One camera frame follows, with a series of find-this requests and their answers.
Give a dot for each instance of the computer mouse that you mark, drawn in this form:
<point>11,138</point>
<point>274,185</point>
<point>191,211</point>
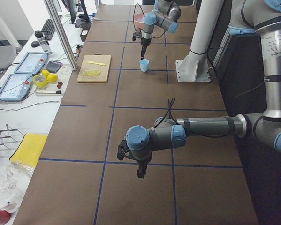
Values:
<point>35,44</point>

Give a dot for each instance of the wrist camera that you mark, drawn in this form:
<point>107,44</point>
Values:
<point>123,150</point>
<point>136,35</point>

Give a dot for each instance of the light blue cup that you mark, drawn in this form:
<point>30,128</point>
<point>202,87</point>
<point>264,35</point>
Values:
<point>144,64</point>

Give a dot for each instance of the yellow tape roll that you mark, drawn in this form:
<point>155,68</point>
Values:
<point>40,81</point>

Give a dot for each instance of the water bottle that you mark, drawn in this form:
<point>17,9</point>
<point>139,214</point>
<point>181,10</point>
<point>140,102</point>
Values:
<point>43,42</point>

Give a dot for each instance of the yellow cloth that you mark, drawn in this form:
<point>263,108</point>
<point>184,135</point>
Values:
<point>29,150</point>

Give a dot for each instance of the teach pendant tablet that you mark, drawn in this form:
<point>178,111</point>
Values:
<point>31,63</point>
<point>16,87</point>

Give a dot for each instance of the white mounting pillar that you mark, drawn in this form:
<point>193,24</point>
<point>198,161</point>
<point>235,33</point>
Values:
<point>194,67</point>

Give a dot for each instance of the black power strip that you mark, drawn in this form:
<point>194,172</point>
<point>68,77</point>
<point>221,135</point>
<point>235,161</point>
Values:
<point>85,30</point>

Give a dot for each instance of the yellow lemon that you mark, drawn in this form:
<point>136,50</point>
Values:
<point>52,78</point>
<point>45,72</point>

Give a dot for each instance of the purple grey cloth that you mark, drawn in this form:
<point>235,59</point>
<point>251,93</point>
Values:
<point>53,66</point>

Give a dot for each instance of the black keyboard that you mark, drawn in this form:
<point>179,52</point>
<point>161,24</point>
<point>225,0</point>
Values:
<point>48,29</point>

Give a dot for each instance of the yellow plastic knife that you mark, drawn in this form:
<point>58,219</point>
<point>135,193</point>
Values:
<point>96,63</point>

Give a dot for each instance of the wire rack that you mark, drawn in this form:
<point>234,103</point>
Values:
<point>9,140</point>

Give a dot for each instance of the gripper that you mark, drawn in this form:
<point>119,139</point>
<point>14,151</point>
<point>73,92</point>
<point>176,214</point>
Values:
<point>144,41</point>
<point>140,163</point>

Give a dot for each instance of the black monitor stand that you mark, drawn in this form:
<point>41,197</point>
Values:
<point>74,6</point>

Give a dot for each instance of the clear plastic bag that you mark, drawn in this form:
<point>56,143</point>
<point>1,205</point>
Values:
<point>14,181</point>

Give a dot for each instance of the white tray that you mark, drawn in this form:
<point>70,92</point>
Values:
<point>51,90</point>

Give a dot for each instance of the aluminium frame post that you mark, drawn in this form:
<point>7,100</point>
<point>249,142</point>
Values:
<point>61,33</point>

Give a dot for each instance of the pink bowl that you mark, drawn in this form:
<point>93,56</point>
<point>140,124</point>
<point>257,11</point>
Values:
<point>139,21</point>

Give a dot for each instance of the wooden cutting board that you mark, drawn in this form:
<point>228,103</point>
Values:
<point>104,70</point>

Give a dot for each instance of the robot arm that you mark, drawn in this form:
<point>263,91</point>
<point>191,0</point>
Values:
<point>248,17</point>
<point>164,15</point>

